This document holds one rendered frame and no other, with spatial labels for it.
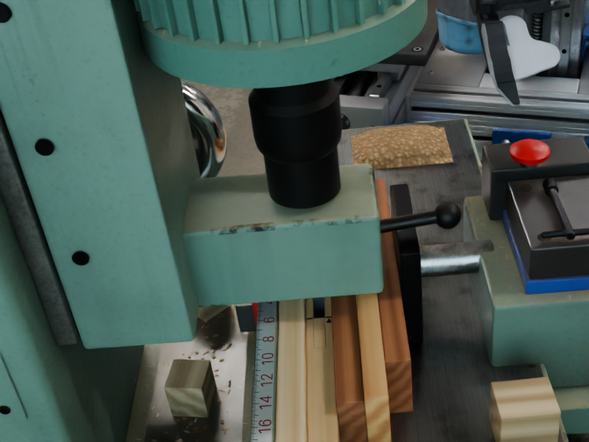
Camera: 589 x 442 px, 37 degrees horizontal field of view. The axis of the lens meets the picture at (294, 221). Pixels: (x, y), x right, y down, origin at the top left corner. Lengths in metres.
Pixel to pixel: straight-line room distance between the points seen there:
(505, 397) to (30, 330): 0.31
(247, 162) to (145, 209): 2.09
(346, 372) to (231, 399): 0.22
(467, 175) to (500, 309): 0.26
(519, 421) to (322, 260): 0.17
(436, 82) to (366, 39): 0.94
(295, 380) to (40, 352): 0.17
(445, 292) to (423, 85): 0.71
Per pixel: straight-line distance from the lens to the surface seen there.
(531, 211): 0.66
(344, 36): 0.47
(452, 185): 0.86
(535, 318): 0.65
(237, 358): 0.84
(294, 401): 0.59
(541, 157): 0.68
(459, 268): 0.68
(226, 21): 0.47
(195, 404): 0.79
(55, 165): 0.54
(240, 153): 2.68
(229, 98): 3.00
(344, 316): 0.65
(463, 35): 1.00
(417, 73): 1.45
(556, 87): 1.40
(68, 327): 0.62
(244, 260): 0.61
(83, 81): 0.51
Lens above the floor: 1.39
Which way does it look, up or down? 36 degrees down
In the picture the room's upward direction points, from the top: 8 degrees counter-clockwise
